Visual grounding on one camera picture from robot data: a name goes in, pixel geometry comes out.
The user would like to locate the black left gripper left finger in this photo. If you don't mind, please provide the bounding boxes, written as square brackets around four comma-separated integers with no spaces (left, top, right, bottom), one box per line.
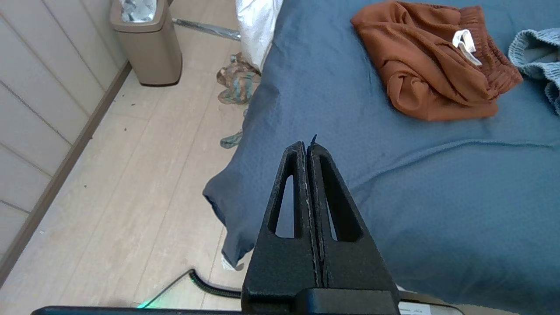
[241,141,323,313]

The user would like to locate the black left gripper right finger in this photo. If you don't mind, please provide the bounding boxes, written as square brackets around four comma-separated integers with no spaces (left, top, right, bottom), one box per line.
[308,143,401,313]

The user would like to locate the rust brown drawstring shorts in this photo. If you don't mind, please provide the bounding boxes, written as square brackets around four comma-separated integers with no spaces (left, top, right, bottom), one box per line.
[350,1,524,122]

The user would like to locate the light blue denim shorts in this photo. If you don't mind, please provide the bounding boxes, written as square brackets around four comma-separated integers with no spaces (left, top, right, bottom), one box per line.
[508,28,560,116]

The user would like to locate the bed with blue sheet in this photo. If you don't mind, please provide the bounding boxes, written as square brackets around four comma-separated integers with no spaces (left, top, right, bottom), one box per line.
[203,0,560,315]

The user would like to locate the patterned slippers on floor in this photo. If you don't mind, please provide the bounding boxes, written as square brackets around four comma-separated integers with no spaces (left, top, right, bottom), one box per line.
[217,52,263,105]

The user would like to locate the brown trash bin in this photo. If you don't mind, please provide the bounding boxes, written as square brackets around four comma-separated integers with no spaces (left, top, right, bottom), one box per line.
[109,0,183,86]

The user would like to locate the thin metal rod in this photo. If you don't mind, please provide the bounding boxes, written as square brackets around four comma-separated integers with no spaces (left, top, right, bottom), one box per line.
[172,17,242,41]

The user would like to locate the black corrugated floor cable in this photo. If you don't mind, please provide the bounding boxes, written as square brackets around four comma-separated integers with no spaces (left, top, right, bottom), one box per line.
[188,269,243,299]

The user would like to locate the black coiled cable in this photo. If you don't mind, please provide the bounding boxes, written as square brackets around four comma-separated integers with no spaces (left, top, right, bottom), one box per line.
[136,269,193,309]

